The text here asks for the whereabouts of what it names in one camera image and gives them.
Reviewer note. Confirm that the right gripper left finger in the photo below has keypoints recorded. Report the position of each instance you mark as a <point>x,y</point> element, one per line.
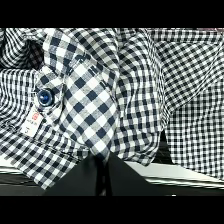
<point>78,181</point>

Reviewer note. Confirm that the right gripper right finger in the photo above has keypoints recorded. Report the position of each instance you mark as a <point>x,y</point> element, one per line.
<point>130,181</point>

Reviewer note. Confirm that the checked shirt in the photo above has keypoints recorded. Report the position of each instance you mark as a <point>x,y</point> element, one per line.
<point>133,83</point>

